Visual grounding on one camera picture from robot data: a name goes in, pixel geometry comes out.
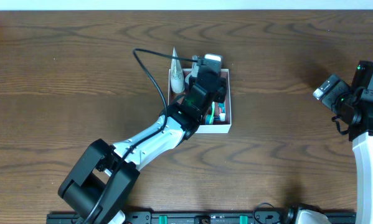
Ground clear foam pump bottle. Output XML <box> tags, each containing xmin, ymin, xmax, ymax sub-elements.
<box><xmin>184</xmin><ymin>62</ymin><xmax>199</xmax><ymax>86</ymax></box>

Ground green white toothpaste tube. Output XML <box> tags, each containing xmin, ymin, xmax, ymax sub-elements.
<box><xmin>218</xmin><ymin>103</ymin><xmax>226</xmax><ymax>122</ymax></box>

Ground white Pantene tube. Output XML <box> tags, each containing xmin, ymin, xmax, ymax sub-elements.
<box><xmin>169</xmin><ymin>49</ymin><xmax>185</xmax><ymax>94</ymax></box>

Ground green white toothbrush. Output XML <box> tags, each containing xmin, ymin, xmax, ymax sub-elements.
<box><xmin>205</xmin><ymin>102</ymin><xmax>215</xmax><ymax>125</ymax></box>

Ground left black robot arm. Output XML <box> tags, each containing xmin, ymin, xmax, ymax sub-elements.
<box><xmin>58</xmin><ymin>68</ymin><xmax>227</xmax><ymax>223</ymax></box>

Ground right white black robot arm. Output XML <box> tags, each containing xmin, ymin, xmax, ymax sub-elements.
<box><xmin>313</xmin><ymin>60</ymin><xmax>373</xmax><ymax>223</ymax></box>

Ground white box pink interior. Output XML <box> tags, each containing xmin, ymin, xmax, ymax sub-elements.
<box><xmin>167</xmin><ymin>68</ymin><xmax>232</xmax><ymax>134</ymax></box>

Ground left black cable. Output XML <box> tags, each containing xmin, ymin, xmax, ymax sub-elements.
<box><xmin>80</xmin><ymin>47</ymin><xmax>202</xmax><ymax>224</ymax></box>

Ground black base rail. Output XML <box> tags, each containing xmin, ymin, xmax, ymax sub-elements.
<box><xmin>46</xmin><ymin>205</ymin><xmax>356</xmax><ymax>224</ymax></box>

